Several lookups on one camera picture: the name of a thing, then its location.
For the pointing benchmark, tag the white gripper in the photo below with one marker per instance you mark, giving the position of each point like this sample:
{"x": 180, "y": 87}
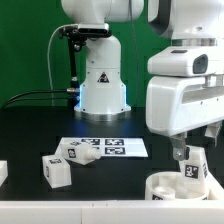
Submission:
{"x": 176, "y": 105}

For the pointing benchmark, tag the white round stool seat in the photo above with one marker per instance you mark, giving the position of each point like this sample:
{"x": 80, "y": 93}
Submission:
{"x": 170, "y": 186}

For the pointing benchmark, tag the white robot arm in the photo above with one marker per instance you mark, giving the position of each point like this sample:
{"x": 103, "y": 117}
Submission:
{"x": 194, "y": 27}

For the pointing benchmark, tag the white L-shaped fence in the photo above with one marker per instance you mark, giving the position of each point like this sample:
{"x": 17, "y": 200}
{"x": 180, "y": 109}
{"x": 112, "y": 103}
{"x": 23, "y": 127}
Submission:
{"x": 111, "y": 192}

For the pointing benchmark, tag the white marker sheet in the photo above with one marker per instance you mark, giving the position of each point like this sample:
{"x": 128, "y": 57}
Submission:
{"x": 109, "y": 147}

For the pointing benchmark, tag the white left fence block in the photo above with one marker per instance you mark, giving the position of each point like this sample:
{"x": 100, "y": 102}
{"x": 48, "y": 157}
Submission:
{"x": 3, "y": 171}

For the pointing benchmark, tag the black camera stand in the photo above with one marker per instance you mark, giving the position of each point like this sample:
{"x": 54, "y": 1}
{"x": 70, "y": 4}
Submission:
{"x": 74, "y": 56}

